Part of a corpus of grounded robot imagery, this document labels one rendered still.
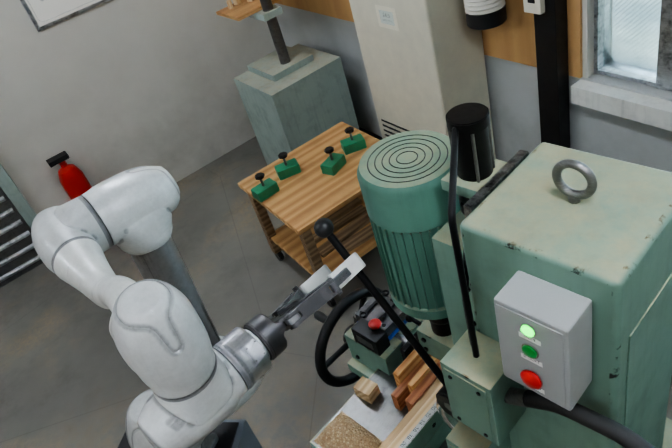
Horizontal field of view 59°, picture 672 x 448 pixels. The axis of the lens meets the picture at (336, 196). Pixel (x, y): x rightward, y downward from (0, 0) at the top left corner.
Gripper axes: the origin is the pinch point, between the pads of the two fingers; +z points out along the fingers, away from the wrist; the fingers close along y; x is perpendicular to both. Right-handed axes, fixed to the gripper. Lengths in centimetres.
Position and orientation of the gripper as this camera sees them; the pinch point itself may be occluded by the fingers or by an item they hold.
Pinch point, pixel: (339, 268)
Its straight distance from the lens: 109.2
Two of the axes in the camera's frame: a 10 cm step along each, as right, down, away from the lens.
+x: -6.2, -7.9, -0.5
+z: 6.8, -5.6, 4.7
